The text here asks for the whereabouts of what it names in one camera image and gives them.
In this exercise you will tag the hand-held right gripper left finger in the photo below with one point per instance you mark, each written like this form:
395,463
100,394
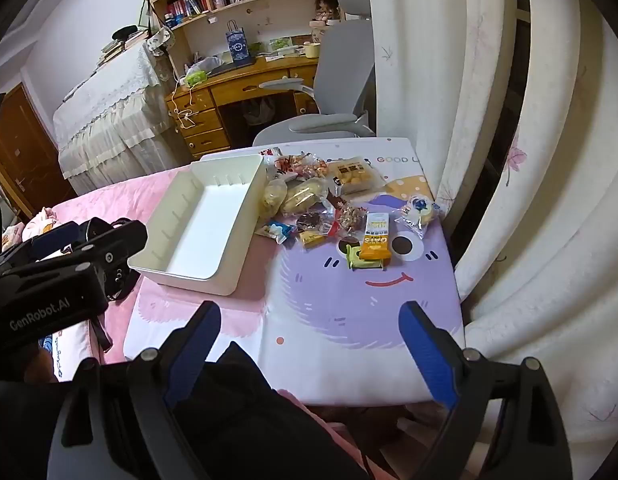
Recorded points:
194,355

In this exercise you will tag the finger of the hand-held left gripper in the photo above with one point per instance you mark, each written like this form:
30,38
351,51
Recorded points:
54,240
119,245

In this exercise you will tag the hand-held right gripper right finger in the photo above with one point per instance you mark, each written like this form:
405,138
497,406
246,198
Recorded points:
429,355

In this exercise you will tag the white plastic storage bin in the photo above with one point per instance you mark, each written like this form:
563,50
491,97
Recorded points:
204,230

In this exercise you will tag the green snack packet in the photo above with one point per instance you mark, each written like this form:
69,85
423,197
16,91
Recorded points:
353,257

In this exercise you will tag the orange snack box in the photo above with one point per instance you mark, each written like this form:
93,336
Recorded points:
375,242

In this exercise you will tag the blue white pastry packet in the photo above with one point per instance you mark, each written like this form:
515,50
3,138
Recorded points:
418,210

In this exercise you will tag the blue snack packet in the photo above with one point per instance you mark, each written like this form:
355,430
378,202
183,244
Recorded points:
278,231

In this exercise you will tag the clear bread roll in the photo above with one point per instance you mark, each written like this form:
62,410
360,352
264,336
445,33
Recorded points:
272,197
301,195

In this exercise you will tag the yellow snack packet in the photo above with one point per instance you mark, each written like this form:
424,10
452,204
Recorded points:
310,239

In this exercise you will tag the small red white snack packet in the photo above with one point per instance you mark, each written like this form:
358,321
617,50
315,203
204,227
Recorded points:
270,151

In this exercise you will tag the dark chocolate cake packet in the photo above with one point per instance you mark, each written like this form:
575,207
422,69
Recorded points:
311,220

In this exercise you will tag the brown snack packet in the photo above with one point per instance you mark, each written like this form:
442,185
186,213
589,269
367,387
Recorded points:
335,201

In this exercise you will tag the clear tray of round cookies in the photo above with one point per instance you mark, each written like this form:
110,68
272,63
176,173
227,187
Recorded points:
353,174

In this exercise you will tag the clear bag of assorted candy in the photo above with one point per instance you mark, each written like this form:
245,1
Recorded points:
311,165

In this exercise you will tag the pink bedsheet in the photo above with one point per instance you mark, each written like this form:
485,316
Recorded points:
104,200

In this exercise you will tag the white printed pillow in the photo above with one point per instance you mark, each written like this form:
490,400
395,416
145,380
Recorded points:
74,355

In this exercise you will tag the wooden door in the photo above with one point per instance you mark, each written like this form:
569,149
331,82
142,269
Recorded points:
24,150

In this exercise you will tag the person's dark clothing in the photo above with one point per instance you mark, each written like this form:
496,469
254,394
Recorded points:
269,425

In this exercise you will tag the cartoon printed mat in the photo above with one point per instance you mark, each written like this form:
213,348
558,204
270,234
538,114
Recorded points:
329,310

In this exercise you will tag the white lace furniture cover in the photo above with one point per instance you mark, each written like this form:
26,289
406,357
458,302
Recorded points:
119,110

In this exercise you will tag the white floral curtain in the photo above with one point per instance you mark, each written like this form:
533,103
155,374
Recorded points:
514,210

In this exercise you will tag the green tissue pack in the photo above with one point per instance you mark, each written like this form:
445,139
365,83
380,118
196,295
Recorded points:
195,78

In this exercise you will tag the plastic bag under desk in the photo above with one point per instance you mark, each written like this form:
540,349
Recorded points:
259,110

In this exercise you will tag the stack of books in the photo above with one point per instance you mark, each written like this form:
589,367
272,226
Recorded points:
114,50

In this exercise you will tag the wooden desk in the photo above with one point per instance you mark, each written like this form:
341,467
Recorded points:
239,87

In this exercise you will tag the white plastic bag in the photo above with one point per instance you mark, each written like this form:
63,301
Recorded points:
206,64

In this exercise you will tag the floral cloth bag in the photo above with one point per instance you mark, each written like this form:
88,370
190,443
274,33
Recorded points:
160,41

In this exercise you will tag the black hat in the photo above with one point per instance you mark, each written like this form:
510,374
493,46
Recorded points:
125,32

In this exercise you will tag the blue gift bag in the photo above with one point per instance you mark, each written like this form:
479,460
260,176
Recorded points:
237,47

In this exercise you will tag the green white box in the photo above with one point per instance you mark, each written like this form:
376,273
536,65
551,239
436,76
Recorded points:
280,43

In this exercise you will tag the pale yellow cup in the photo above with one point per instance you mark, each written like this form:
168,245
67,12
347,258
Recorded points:
311,51

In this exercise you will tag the wooden desk hutch shelf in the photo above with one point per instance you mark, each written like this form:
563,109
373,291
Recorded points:
269,15

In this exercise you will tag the grey office chair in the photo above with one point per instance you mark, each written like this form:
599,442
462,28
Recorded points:
344,60

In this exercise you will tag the doll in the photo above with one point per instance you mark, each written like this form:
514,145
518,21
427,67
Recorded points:
325,10

